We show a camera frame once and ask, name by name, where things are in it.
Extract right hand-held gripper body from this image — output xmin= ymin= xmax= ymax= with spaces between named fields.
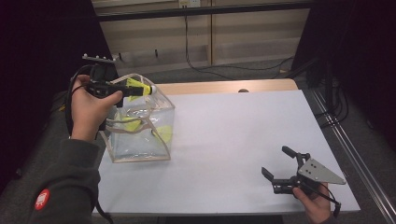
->
xmin=270 ymin=151 xmax=347 ymax=196

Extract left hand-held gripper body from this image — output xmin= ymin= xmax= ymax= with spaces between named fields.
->
xmin=82 ymin=54 xmax=125 ymax=100

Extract clear plastic bag beige trim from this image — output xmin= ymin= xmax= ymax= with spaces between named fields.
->
xmin=99 ymin=73 xmax=176 ymax=163

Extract person's right hand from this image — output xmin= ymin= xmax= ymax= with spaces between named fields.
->
xmin=291 ymin=182 xmax=332 ymax=224

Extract person's left hand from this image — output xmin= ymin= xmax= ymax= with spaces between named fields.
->
xmin=70 ymin=74 xmax=124 ymax=144

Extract black curtain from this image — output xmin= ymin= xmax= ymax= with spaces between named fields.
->
xmin=0 ymin=0 xmax=115 ymax=188
xmin=292 ymin=0 xmax=396 ymax=150

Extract black metal stand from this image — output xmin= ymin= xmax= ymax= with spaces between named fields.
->
xmin=306 ymin=55 xmax=336 ymax=116

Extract black horizontal bar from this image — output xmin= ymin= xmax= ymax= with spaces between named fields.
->
xmin=96 ymin=1 xmax=314 ymax=22

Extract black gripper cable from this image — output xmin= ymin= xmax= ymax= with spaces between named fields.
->
xmin=64 ymin=63 xmax=115 ymax=224
xmin=300 ymin=181 xmax=343 ymax=219

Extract metal floor rail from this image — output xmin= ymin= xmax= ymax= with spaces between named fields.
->
xmin=309 ymin=88 xmax=396 ymax=224

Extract black floor cables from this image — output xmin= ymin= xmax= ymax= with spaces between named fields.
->
xmin=317 ymin=83 xmax=351 ymax=129

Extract black wall cable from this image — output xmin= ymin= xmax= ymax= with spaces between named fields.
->
xmin=184 ymin=7 xmax=295 ymax=81

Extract wall power outlet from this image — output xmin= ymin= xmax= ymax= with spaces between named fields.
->
xmin=178 ymin=0 xmax=202 ymax=8

